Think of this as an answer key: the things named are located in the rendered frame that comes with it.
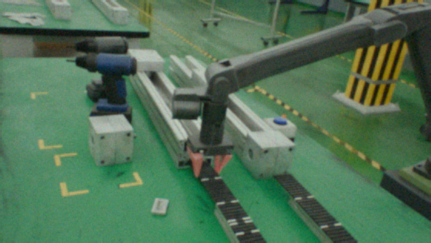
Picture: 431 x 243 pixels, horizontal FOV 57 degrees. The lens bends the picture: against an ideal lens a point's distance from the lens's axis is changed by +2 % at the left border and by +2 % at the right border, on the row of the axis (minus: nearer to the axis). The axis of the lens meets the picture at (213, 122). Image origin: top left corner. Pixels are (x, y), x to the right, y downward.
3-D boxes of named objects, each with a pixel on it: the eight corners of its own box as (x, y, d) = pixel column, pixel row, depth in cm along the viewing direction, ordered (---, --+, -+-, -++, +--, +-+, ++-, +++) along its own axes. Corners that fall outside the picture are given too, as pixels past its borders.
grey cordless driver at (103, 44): (128, 99, 143) (130, 39, 134) (71, 105, 132) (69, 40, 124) (121, 92, 149) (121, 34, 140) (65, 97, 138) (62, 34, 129)
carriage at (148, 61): (163, 78, 152) (164, 61, 150) (135, 78, 148) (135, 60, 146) (154, 65, 166) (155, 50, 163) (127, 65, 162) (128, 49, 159)
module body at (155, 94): (212, 164, 107) (215, 137, 103) (176, 168, 103) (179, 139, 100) (148, 73, 174) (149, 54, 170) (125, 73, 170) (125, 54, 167)
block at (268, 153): (296, 175, 107) (303, 144, 103) (255, 179, 102) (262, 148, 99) (279, 158, 115) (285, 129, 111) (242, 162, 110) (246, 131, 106)
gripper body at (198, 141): (185, 141, 95) (188, 114, 92) (224, 139, 99) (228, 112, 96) (194, 154, 90) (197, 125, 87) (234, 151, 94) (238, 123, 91)
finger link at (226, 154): (193, 169, 100) (197, 136, 96) (218, 167, 102) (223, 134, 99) (202, 184, 94) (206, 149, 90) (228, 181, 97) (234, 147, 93)
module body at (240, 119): (272, 159, 114) (278, 133, 110) (242, 162, 110) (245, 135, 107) (189, 74, 181) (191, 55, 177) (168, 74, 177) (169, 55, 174)
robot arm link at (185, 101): (232, 79, 83) (224, 66, 90) (177, 76, 81) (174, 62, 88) (224, 129, 88) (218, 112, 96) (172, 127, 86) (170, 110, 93)
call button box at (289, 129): (293, 144, 125) (297, 126, 122) (266, 146, 121) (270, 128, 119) (281, 133, 132) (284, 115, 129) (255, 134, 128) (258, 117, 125)
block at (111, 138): (141, 161, 105) (142, 128, 101) (97, 167, 99) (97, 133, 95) (130, 144, 112) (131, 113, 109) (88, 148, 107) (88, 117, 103)
